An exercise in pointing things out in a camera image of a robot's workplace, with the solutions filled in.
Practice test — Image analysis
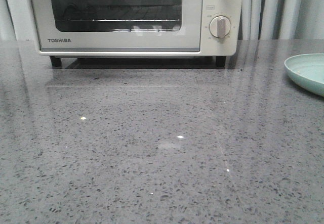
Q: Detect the glass oven door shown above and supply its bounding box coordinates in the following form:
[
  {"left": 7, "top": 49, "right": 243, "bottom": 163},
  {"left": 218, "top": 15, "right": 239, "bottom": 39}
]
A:
[{"left": 31, "top": 0, "right": 203, "bottom": 52}]

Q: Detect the lower oven control knob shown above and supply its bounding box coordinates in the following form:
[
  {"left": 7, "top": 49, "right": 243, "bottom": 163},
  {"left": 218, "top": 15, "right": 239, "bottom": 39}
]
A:
[{"left": 209, "top": 16, "right": 231, "bottom": 38}]

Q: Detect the white Toshiba toaster oven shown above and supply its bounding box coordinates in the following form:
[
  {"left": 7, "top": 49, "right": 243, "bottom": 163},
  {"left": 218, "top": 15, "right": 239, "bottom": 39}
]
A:
[{"left": 4, "top": 0, "right": 242, "bottom": 67}]

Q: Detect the grey-white curtain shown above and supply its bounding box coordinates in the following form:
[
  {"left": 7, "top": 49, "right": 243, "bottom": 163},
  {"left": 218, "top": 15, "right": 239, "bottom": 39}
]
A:
[{"left": 238, "top": 0, "right": 323, "bottom": 40}]

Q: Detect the light green round plate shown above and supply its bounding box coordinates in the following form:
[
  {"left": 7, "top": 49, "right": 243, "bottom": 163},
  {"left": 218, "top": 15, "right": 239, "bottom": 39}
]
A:
[{"left": 284, "top": 53, "right": 323, "bottom": 97}]

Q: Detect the wire oven rack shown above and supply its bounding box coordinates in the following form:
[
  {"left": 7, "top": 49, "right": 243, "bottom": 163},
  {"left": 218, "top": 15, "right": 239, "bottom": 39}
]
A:
[{"left": 55, "top": 4, "right": 182, "bottom": 32}]

